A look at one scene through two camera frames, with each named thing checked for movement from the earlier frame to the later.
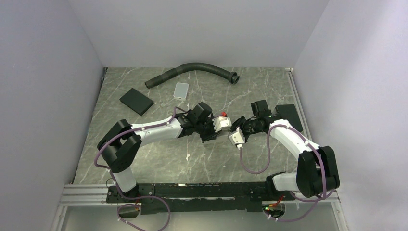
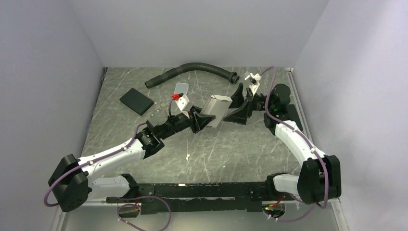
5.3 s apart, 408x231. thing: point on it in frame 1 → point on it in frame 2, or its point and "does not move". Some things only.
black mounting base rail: x=172 y=198 does not move
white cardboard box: x=225 y=132 → x=216 y=105
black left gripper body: x=207 y=130 → x=184 y=122
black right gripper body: x=248 y=128 → x=258 y=102
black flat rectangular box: x=136 y=101 does not move
